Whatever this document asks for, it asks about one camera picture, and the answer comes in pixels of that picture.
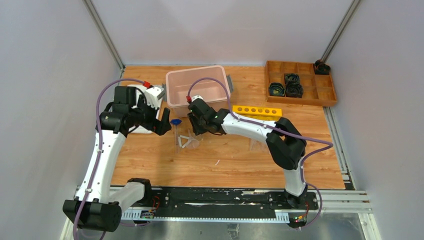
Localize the clear glass funnel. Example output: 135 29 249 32
186 129 200 149

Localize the pink plastic storage bin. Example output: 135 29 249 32
165 65 231 118

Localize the yellow test tube rack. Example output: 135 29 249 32
232 105 283 121

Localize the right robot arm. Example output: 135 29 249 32
187 97 307 209

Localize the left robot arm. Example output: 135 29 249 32
62 84 171 232

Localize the white clay triangle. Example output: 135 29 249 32
177 135 192 149

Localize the wooden compartment tray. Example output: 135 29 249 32
264 59 338 107

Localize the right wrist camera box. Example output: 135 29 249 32
191 95 204 103

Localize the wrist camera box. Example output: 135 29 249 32
144 86 165 110
191 95 204 103

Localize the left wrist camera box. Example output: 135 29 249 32
144 86 165 110

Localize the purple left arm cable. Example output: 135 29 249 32
72 78 152 240

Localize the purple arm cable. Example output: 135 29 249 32
72 78 152 240
185 77 334 229

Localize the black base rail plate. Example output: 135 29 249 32
134 186 319 221

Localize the black coiled strap left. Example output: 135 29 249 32
268 82 286 97

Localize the black coiled strap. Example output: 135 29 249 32
268 82 286 97
284 73 301 85
285 82 304 99

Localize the black coiled strap bottom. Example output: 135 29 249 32
285 82 304 99

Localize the black coiled strap top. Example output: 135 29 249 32
284 73 301 85

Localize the aluminium frame post left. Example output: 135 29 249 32
82 0 126 74

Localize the aluminium frame post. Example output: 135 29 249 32
82 0 126 74
320 0 363 63

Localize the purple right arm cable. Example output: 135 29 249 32
185 77 334 229

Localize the black coiled strap outside tray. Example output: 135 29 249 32
313 59 332 76

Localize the aluminium frame post right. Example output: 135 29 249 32
320 0 363 63

